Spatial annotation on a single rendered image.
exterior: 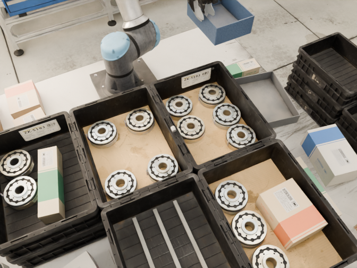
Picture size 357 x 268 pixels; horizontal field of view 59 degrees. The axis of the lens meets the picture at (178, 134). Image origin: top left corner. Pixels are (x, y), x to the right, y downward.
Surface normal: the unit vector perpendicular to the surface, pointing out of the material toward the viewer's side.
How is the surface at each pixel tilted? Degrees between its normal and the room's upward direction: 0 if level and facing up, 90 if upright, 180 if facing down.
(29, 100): 0
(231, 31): 90
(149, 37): 64
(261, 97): 0
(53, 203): 0
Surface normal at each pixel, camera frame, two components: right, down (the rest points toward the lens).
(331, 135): -0.01, -0.57
